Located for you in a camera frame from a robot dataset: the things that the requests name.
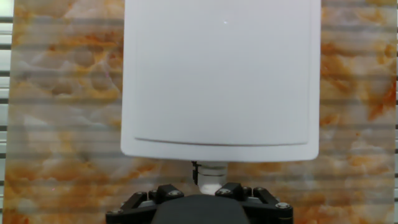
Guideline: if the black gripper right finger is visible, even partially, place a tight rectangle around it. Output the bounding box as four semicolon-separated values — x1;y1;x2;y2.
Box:
214;182;295;224

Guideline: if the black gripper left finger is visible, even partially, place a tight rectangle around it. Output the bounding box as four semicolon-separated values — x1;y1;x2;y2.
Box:
105;183;185;224

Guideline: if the white drawer cabinet frame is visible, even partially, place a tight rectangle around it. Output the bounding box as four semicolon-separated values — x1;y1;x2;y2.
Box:
120;0;322;163

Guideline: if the orange marble pattern mat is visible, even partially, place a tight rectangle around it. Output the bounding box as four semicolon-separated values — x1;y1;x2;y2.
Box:
2;0;398;224

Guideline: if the white drawer with knob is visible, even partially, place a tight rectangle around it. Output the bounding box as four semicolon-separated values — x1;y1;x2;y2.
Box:
195;161;229;195

